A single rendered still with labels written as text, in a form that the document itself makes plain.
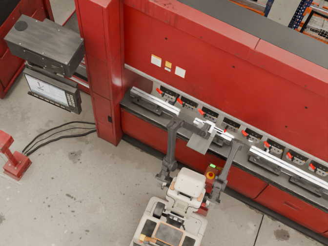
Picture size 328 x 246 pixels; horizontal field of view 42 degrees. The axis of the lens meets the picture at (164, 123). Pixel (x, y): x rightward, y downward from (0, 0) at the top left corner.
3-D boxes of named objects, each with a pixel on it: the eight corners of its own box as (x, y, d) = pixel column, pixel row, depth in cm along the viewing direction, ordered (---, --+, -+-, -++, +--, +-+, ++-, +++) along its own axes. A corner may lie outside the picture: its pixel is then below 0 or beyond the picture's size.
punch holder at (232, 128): (220, 125, 365) (224, 116, 350) (224, 117, 369) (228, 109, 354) (236, 133, 363) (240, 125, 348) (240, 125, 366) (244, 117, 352)
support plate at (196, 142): (186, 146, 375) (186, 145, 374) (198, 122, 386) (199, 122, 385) (204, 155, 372) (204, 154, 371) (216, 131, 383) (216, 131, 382)
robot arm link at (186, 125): (170, 121, 325) (181, 127, 319) (174, 114, 324) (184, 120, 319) (194, 133, 361) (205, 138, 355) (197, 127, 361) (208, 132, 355)
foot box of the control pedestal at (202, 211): (188, 209, 451) (190, 206, 440) (197, 188, 462) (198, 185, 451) (206, 216, 449) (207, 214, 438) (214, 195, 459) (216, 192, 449)
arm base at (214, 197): (205, 199, 332) (219, 205, 331) (208, 190, 331) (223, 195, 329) (205, 195, 341) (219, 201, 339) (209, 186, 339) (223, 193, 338)
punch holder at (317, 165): (307, 168, 353) (315, 161, 339) (310, 160, 357) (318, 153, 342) (324, 176, 351) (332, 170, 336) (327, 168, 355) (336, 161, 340)
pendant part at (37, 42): (28, 97, 372) (2, 38, 296) (42, 75, 383) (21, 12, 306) (80, 119, 366) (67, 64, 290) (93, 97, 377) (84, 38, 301)
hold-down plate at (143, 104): (132, 102, 403) (132, 100, 400) (134, 98, 405) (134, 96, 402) (159, 116, 398) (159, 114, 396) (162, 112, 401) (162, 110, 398)
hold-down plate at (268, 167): (247, 160, 385) (248, 159, 382) (250, 155, 387) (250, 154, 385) (278, 176, 381) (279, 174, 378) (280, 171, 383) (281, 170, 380)
